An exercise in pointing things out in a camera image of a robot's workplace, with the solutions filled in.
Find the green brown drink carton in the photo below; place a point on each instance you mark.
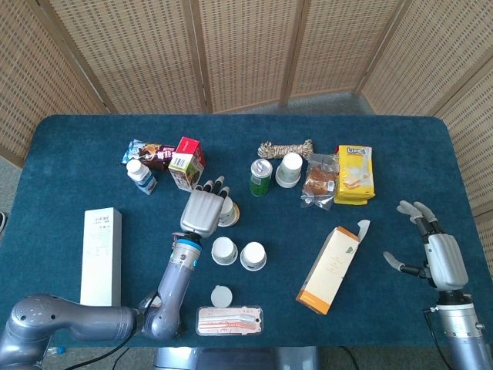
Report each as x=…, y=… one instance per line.
x=186, y=173

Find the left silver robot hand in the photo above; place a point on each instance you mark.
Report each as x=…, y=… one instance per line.
x=202, y=212

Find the wood rattan folding screen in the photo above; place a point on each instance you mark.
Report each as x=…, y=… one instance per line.
x=246, y=50

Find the clear pen with blue cap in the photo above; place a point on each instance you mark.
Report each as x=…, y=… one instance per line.
x=58, y=350

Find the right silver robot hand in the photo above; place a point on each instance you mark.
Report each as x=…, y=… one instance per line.
x=447, y=262

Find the red carton box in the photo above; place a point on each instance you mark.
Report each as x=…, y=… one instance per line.
x=189, y=145

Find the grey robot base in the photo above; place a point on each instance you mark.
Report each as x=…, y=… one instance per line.
x=235, y=358

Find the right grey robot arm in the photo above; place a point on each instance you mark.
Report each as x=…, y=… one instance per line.
x=462, y=331

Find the green drink can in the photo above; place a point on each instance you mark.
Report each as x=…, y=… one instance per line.
x=261, y=177

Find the stack of white paper cups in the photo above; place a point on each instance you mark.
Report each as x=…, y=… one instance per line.
x=289, y=169

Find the yellow snack bag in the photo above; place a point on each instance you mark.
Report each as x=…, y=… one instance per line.
x=354, y=177

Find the brown chocolate snack wrapper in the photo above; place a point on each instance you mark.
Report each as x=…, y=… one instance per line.
x=152, y=152

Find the long white carton box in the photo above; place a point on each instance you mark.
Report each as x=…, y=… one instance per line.
x=101, y=258

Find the dark shoe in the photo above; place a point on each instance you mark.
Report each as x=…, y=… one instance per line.
x=3, y=221

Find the paper cup with fern print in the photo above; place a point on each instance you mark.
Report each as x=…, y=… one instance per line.
x=224, y=250
x=253, y=254

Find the small jar with white lid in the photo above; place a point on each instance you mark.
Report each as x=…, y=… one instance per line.
x=221, y=297

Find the white milk bottle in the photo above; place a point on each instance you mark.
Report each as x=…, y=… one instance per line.
x=141, y=177

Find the paper cup with text print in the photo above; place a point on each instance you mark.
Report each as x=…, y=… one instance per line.
x=228, y=212

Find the bread in clear bag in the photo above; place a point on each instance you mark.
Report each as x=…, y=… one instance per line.
x=317, y=181

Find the beige and orange carton box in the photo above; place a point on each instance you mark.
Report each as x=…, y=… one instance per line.
x=331, y=266

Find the blue felt table cover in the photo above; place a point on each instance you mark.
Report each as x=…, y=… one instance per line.
x=289, y=227

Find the pink razor blister pack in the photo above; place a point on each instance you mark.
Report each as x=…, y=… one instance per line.
x=229, y=320

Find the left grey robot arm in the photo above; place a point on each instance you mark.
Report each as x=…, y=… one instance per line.
x=96, y=321

